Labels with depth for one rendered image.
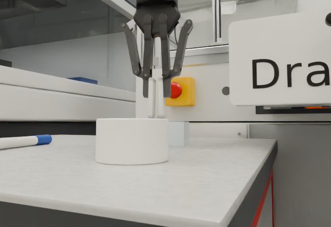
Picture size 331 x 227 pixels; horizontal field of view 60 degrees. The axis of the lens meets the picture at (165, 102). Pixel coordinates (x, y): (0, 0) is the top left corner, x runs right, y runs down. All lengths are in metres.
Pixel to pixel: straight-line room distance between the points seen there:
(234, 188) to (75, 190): 0.09
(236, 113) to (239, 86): 0.34
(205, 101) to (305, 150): 0.25
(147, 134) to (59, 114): 0.82
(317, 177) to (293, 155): 0.06
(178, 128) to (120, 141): 0.21
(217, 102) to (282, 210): 0.28
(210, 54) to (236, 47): 0.37
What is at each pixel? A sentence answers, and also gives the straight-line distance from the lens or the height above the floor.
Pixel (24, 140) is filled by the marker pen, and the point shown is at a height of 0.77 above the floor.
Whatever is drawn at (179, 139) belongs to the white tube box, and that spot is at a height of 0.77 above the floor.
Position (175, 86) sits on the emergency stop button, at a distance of 0.69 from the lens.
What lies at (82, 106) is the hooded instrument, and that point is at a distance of 1.14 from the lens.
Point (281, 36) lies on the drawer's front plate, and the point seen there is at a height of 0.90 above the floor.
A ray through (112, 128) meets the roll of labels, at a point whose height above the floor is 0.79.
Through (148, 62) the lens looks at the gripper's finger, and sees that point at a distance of 0.50.
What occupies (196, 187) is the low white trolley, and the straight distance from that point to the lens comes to 0.17.
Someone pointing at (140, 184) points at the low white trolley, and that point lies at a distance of 0.18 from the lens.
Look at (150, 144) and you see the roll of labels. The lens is 0.25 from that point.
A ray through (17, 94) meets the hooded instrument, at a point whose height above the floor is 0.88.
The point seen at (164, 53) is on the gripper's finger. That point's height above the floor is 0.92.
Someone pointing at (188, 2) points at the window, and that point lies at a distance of 0.83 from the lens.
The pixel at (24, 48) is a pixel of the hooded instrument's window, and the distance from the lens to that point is 1.00.
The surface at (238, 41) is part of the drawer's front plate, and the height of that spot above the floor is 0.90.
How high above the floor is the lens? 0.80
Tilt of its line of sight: 4 degrees up
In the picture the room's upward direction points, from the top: straight up
